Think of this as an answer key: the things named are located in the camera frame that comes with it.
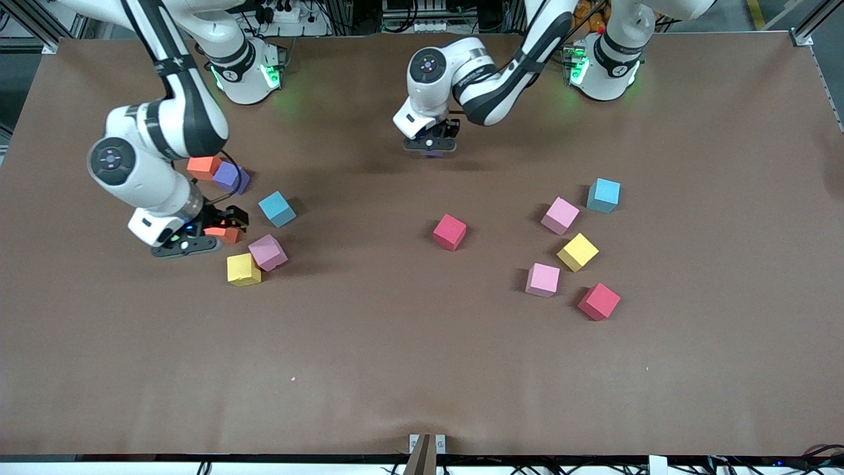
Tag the cyan foam cube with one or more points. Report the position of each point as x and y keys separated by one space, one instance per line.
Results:
x=277 y=208
x=604 y=194

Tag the pale pink foam cube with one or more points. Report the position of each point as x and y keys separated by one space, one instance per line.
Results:
x=543 y=279
x=268 y=251
x=561 y=214

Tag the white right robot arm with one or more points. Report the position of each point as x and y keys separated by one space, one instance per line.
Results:
x=184 y=119

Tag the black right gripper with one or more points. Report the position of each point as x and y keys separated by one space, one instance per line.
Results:
x=215 y=216

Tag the aluminium frame profile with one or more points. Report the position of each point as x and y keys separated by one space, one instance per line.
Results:
x=51 y=46
x=801 y=38

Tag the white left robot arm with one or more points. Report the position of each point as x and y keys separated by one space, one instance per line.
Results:
x=501 y=86

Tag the yellow foam cube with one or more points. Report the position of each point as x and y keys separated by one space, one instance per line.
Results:
x=578 y=251
x=242 y=268

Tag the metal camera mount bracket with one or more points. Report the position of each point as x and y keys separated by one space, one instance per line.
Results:
x=427 y=455

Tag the deep pink foam cube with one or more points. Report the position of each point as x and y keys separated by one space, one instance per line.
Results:
x=599 y=301
x=450 y=231

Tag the white power strip with plugs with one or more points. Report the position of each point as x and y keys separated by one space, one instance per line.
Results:
x=290 y=14

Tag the table cover sheet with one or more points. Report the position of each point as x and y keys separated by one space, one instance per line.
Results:
x=395 y=343

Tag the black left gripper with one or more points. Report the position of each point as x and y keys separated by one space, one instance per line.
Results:
x=451 y=127

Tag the orange foam cube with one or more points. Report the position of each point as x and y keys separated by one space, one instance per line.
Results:
x=204 y=168
x=229 y=235

